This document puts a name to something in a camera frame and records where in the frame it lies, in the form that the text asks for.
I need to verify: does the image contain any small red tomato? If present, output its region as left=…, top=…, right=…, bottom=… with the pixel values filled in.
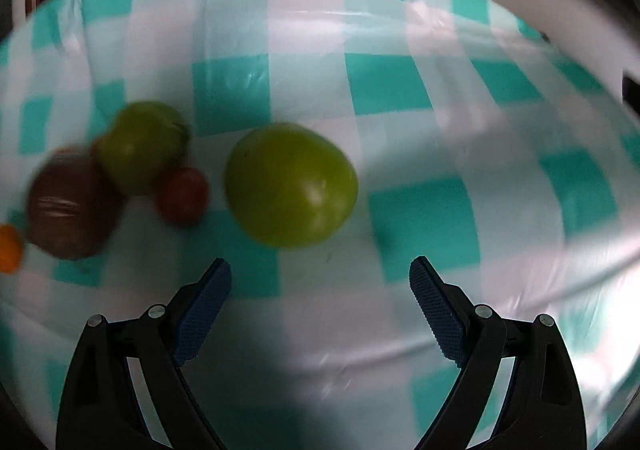
left=153, top=166, right=209, bottom=227

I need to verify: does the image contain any orange mandarin in pile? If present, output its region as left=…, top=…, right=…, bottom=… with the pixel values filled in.
left=0, top=224, right=24, bottom=274

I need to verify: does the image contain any large green apple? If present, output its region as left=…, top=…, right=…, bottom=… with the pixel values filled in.
left=224, top=123, right=359, bottom=248

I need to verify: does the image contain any dark purple round fruit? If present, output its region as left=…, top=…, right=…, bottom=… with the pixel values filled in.
left=25, top=149, right=127, bottom=260

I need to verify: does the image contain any teal white checkered tablecloth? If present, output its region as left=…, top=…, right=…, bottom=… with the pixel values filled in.
left=1, top=0, right=639, bottom=449

